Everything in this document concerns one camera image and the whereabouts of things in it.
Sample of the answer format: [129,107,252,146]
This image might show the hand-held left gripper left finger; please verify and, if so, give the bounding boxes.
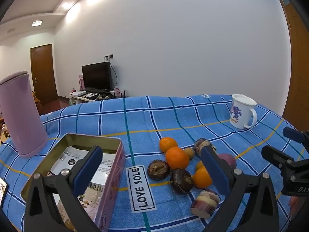
[24,146,103,232]

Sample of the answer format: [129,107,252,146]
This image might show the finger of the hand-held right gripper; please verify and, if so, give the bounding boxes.
[282,126,309,150]
[261,145,309,177]

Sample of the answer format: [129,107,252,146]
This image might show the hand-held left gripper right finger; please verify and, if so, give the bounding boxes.
[200,146,280,232]

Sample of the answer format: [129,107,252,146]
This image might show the orange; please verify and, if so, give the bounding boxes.
[193,166,213,189]
[159,137,178,153]
[165,147,189,170]

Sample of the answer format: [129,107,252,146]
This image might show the purple passion fruit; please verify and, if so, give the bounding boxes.
[217,153,237,170]

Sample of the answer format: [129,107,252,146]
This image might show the pink tin box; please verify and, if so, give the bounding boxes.
[20,133,126,231]

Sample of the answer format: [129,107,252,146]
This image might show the brown longan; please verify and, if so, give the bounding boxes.
[183,147,195,160]

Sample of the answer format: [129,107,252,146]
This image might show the dark water chestnut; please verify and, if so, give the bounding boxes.
[147,159,170,181]
[170,168,194,194]

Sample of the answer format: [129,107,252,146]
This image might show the printed paper sheet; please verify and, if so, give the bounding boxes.
[46,146,114,223]

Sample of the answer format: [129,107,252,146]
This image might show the white mug with blue print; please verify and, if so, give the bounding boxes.
[229,94,258,130]

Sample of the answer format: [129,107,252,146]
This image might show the light brown wooden door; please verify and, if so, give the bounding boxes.
[278,0,309,126]

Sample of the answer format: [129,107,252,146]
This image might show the blue plaid cloth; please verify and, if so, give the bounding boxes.
[0,94,309,232]

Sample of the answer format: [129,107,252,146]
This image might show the white television stand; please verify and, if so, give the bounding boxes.
[68,90,114,105]

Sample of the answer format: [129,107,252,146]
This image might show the purple electric kettle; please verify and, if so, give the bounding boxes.
[0,71,49,159]

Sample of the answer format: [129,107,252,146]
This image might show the black smartphone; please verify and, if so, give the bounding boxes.
[0,176,9,207]

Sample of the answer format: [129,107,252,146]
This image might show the black television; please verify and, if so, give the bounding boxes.
[81,62,114,91]

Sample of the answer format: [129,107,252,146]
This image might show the dark brown wooden door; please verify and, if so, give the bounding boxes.
[30,44,58,107]

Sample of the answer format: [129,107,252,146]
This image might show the black cable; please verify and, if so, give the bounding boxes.
[110,60,119,92]

